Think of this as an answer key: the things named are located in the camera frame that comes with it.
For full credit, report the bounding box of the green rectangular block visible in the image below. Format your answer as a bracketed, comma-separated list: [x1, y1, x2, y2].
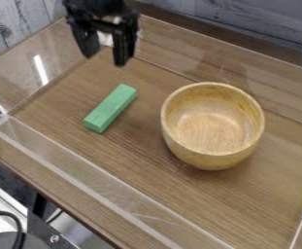
[83, 85, 138, 133]

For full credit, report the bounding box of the light wooden bowl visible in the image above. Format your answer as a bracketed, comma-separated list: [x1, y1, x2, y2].
[162, 82, 267, 171]

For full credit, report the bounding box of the clear acrylic tray wall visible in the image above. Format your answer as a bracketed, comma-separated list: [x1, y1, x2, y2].
[0, 8, 302, 249]

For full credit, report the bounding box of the black cable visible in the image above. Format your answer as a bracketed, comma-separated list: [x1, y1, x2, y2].
[0, 210, 27, 249]

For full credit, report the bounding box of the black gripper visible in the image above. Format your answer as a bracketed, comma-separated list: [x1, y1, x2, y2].
[63, 0, 140, 67]

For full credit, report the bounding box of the black metal bracket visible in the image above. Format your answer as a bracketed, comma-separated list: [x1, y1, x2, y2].
[26, 195, 79, 249]

